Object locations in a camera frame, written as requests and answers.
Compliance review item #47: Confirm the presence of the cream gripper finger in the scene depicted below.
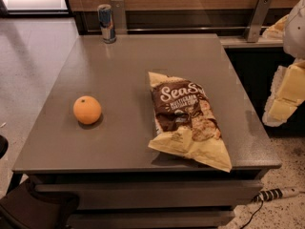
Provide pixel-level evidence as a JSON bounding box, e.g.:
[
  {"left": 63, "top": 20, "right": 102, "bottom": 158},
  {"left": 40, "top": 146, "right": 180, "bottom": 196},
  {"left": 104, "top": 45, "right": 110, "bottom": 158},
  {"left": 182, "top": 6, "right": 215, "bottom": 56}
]
[
  {"left": 262, "top": 15, "right": 288, "bottom": 39},
  {"left": 262, "top": 60, "right": 305, "bottom": 127}
]

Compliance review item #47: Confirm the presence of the brown yellow chip bag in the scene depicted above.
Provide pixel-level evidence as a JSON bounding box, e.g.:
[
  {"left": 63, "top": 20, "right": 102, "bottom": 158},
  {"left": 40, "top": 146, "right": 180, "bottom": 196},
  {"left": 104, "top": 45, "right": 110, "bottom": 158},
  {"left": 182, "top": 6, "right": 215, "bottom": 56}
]
[{"left": 149, "top": 73, "right": 232, "bottom": 172}]

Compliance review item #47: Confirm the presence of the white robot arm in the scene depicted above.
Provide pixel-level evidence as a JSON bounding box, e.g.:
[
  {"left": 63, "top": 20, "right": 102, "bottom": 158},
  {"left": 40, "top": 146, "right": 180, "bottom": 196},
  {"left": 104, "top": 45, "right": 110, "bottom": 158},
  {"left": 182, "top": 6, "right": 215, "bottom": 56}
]
[{"left": 262, "top": 0, "right": 305, "bottom": 127}]

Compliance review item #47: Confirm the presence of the red bull can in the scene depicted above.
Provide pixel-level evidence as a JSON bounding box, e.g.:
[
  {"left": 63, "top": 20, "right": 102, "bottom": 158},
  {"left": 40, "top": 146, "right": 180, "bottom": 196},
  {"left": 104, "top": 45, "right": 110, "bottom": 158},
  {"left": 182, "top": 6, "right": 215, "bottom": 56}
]
[{"left": 97, "top": 4, "right": 116, "bottom": 44}]

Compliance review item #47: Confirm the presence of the white power strip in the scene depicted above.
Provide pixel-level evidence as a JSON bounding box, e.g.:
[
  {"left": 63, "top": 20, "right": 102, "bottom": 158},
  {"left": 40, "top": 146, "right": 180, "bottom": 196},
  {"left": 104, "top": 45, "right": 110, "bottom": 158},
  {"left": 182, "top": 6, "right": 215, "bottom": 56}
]
[{"left": 252, "top": 187, "right": 299, "bottom": 202}]

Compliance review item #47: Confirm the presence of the orange fruit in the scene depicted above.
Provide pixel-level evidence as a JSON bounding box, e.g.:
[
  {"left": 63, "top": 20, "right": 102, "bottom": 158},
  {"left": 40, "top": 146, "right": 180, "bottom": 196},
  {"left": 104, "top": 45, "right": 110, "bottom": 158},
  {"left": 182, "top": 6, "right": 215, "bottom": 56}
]
[{"left": 73, "top": 95, "right": 102, "bottom": 125}]

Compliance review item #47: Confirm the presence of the grey table drawer unit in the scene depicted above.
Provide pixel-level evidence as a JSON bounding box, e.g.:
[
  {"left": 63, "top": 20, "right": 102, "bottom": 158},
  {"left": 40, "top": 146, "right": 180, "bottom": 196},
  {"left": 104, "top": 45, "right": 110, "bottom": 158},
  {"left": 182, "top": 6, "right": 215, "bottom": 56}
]
[{"left": 35, "top": 176, "right": 262, "bottom": 229}]

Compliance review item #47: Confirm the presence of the black object at left edge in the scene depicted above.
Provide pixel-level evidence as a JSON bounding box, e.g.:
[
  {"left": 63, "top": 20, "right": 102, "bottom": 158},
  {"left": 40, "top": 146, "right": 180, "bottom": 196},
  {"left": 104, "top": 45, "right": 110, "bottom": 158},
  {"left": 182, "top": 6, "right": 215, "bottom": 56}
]
[{"left": 0, "top": 135, "right": 9, "bottom": 158}]

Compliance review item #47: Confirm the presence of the dark chair seat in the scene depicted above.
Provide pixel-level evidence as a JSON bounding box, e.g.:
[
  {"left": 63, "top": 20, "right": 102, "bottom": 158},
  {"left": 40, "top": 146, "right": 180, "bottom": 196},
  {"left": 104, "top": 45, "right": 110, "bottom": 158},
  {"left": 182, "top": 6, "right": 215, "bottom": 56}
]
[{"left": 0, "top": 179, "right": 79, "bottom": 229}]

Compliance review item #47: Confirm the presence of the right metal bracket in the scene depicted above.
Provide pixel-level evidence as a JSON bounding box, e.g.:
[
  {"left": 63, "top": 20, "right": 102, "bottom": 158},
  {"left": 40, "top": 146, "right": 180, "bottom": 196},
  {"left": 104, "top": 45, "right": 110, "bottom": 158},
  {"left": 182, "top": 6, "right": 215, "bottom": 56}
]
[{"left": 244, "top": 0, "right": 273, "bottom": 43}]

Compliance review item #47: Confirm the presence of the metal bracket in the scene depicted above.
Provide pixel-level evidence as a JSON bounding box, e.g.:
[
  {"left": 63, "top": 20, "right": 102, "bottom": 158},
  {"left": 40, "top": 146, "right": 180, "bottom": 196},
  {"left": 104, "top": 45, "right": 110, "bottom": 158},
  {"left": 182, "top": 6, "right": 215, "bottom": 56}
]
[
  {"left": 244, "top": 0, "right": 273, "bottom": 43},
  {"left": 111, "top": 0, "right": 128, "bottom": 34}
]

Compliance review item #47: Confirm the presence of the black power cable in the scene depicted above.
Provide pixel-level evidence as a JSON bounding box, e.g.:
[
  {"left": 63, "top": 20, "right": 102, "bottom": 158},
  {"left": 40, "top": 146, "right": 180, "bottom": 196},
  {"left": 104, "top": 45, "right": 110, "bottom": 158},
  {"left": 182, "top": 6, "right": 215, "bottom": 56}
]
[{"left": 239, "top": 200, "right": 265, "bottom": 229}]

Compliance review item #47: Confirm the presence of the left metal bracket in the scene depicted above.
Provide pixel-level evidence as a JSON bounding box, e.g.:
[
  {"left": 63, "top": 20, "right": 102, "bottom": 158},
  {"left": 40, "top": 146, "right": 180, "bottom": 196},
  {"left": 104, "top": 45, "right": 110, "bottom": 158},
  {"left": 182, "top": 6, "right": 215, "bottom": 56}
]
[{"left": 111, "top": 0, "right": 128, "bottom": 34}]

